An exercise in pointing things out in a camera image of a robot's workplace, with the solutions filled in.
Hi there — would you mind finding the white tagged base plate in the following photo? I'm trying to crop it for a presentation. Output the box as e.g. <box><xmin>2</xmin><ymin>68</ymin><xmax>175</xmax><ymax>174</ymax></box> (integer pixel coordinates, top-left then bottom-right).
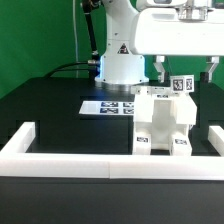
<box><xmin>79</xmin><ymin>101</ymin><xmax>134</xmax><ymax>116</ymax></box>

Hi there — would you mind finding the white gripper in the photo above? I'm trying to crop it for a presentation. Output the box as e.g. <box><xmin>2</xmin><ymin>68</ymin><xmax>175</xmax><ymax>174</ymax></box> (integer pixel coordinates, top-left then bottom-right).
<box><xmin>130</xmin><ymin>0</ymin><xmax>224</xmax><ymax>83</ymax></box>

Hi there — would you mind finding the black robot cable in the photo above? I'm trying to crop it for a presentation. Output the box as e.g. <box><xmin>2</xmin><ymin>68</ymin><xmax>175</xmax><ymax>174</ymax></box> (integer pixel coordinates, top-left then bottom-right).
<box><xmin>44</xmin><ymin>61</ymin><xmax>100</xmax><ymax>79</ymax></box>

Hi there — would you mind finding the white U-shaped fence frame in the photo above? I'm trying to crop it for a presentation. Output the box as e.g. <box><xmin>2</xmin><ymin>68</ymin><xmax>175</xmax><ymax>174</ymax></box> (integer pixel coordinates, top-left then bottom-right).
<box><xmin>0</xmin><ymin>122</ymin><xmax>224</xmax><ymax>181</ymax></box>

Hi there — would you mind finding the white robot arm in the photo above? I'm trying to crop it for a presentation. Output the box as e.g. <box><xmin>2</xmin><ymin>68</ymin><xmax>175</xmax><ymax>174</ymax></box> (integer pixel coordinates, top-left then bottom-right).
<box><xmin>95</xmin><ymin>0</ymin><xmax>224</xmax><ymax>89</ymax></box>

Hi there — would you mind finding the thin white cable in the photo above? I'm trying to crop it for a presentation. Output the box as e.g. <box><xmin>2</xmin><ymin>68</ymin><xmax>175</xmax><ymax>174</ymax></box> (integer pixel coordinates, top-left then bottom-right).
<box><xmin>72</xmin><ymin>0</ymin><xmax>80</xmax><ymax>79</ymax></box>

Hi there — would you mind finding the white tagged cube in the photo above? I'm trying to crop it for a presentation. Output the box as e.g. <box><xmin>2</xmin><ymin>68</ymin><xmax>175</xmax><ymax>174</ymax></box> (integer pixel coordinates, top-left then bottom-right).
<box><xmin>170</xmin><ymin>75</ymin><xmax>194</xmax><ymax>93</ymax></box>

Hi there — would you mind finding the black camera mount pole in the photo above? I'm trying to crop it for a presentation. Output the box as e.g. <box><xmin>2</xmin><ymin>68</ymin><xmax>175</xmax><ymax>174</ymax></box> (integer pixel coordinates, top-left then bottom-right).
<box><xmin>81</xmin><ymin>0</ymin><xmax>100</xmax><ymax>60</ymax></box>

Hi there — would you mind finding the white chair seat part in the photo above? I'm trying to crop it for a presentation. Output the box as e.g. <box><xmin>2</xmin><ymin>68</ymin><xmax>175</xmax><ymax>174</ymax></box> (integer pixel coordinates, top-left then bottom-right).
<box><xmin>133</xmin><ymin>98</ymin><xmax>193</xmax><ymax>149</ymax></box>

